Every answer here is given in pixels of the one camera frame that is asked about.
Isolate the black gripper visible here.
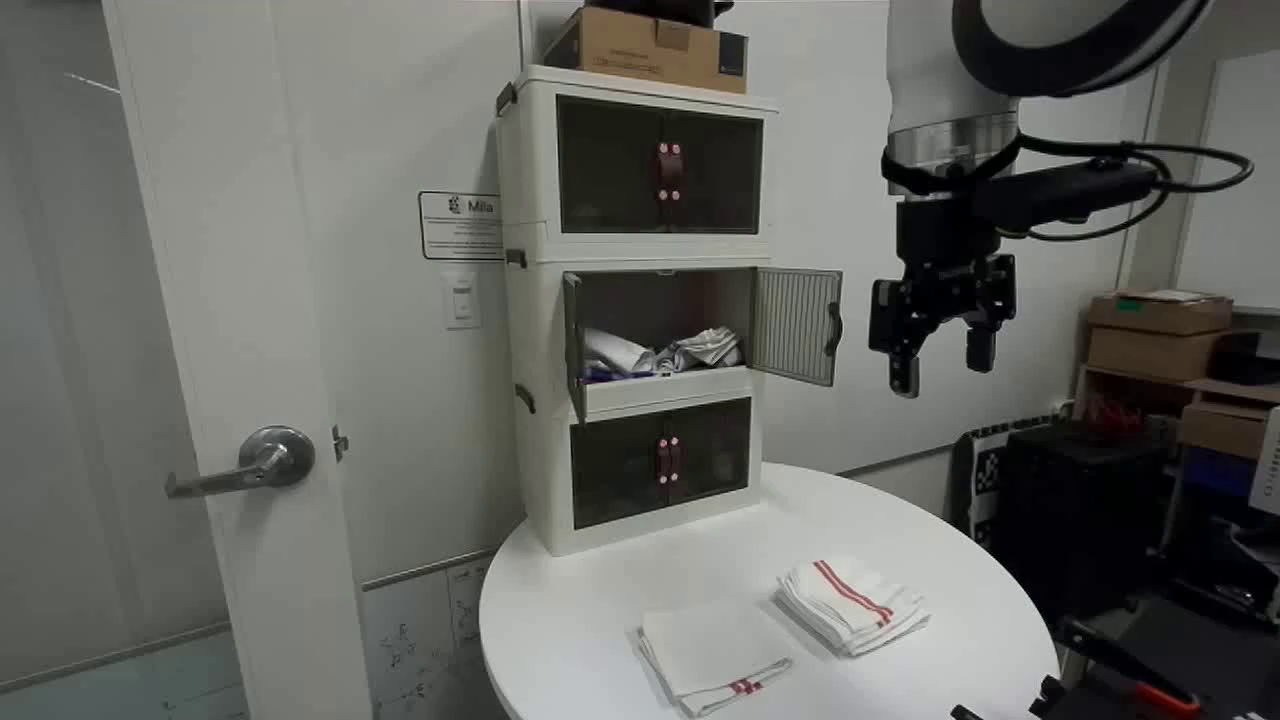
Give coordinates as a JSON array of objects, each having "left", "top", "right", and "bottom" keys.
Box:
[{"left": 870, "top": 196, "right": 1022, "bottom": 398}]

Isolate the white cloth with blue stripes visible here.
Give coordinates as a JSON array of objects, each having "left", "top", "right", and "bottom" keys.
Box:
[{"left": 649, "top": 331, "right": 721, "bottom": 380}]

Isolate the smoked translucent cabinet door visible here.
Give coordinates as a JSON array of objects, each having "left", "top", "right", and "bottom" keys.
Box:
[{"left": 750, "top": 263, "right": 847, "bottom": 391}]

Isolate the crumpled blue patterned cloth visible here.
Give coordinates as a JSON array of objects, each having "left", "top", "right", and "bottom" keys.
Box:
[{"left": 689, "top": 324, "right": 746, "bottom": 371}]

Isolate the folded cloth with red stripe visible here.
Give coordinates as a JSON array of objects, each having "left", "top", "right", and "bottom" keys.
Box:
[{"left": 771, "top": 550, "right": 934, "bottom": 660}]

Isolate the rolled white cloth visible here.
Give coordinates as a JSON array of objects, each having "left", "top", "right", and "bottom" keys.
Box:
[{"left": 579, "top": 324, "right": 662, "bottom": 385}]

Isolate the folded cloth with red mark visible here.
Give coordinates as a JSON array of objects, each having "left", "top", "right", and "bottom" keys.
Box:
[{"left": 631, "top": 595, "right": 799, "bottom": 720}]

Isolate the white stacked cabinet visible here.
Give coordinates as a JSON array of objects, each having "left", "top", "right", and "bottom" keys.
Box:
[{"left": 491, "top": 58, "right": 777, "bottom": 561}]

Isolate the black and white panel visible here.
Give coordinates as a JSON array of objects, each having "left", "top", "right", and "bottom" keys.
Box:
[{"left": 948, "top": 419, "right": 1022, "bottom": 539}]

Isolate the large cardboard box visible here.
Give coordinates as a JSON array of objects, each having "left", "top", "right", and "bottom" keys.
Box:
[{"left": 1082, "top": 324, "right": 1225, "bottom": 391}]

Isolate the black case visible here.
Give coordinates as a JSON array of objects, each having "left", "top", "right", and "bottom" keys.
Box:
[{"left": 997, "top": 417, "right": 1182, "bottom": 630}]

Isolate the flat cardboard box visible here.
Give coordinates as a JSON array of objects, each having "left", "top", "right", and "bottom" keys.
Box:
[{"left": 1085, "top": 289, "right": 1240, "bottom": 340}]

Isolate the small cardboard box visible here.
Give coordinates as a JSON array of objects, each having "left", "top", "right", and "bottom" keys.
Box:
[{"left": 1175, "top": 394, "right": 1271, "bottom": 464}]

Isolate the blue bin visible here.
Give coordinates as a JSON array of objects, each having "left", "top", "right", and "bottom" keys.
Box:
[{"left": 1182, "top": 448, "right": 1261, "bottom": 509}]

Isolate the brown cardboard box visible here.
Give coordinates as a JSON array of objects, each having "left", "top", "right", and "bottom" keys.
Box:
[{"left": 545, "top": 5, "right": 752, "bottom": 94}]

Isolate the black object on cardboard box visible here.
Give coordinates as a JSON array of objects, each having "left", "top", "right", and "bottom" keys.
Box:
[{"left": 618, "top": 0, "right": 739, "bottom": 28}]

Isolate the white door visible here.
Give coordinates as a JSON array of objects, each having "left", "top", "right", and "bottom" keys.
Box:
[{"left": 101, "top": 0, "right": 380, "bottom": 720}]

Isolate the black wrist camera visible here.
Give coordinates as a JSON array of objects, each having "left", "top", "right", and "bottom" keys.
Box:
[{"left": 978, "top": 159, "right": 1168, "bottom": 233}]

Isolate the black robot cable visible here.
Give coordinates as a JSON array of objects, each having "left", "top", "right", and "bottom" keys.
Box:
[{"left": 1013, "top": 128, "right": 1261, "bottom": 245}]

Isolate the red handled tool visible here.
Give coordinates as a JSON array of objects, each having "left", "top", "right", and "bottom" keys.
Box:
[{"left": 1028, "top": 617, "right": 1210, "bottom": 720}]

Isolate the small white wall plate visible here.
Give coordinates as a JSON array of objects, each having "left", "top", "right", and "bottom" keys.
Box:
[{"left": 443, "top": 270, "right": 486, "bottom": 336}]

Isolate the wall sign plate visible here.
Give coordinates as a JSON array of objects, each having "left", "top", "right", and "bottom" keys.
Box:
[{"left": 412, "top": 186, "right": 509, "bottom": 263}]

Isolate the silver door lever handle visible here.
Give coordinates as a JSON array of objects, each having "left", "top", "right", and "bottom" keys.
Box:
[{"left": 161, "top": 419, "right": 322, "bottom": 504}]

